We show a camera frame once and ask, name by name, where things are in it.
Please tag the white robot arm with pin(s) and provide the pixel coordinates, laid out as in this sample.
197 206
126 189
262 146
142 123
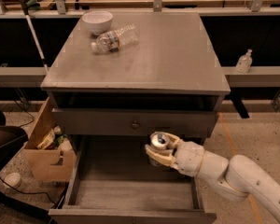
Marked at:
233 179

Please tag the grey metal shelf rail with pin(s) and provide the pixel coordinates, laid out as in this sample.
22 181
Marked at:
196 78

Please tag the silver blue redbull can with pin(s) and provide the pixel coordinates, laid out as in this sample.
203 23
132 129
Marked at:
158 150

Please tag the white round lid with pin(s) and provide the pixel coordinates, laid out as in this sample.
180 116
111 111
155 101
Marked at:
12 180

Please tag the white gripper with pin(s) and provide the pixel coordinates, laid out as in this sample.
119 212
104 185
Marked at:
190 157

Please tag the brown cardboard box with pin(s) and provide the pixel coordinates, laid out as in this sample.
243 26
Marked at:
47 161

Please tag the clear hand sanitizer bottle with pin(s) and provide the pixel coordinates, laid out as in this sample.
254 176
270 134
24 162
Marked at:
244 62

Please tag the grey wooden drawer cabinet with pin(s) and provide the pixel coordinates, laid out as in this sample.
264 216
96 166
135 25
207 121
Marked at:
167 40

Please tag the grey upper closed drawer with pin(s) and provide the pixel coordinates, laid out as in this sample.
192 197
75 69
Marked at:
134 122

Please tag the clear plastic water bottle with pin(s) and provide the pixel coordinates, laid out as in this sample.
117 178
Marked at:
116 39

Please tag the black chair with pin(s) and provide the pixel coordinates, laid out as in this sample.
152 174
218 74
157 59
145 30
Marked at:
12 139

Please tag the grey open lower drawer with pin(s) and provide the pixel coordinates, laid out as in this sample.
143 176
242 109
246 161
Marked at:
113 182

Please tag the white ceramic bowl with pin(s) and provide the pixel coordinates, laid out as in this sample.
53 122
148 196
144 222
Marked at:
97 22

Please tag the white pole with black grip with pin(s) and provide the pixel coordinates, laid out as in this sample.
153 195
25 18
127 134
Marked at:
32 29

